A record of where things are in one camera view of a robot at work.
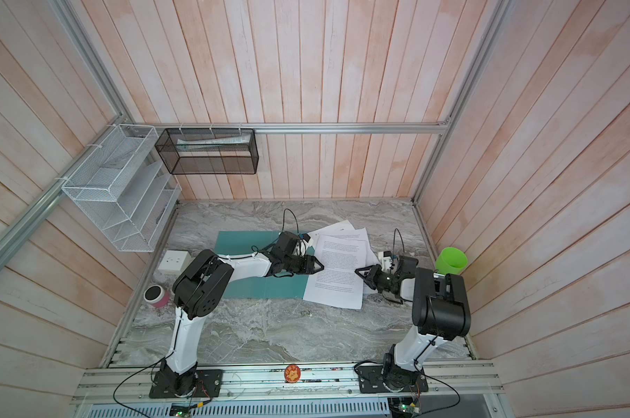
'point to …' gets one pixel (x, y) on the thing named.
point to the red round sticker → (292, 374)
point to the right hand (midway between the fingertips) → (358, 271)
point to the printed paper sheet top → (338, 284)
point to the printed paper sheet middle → (359, 234)
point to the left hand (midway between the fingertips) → (320, 271)
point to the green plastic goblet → (451, 260)
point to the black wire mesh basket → (209, 151)
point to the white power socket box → (175, 260)
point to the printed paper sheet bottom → (339, 226)
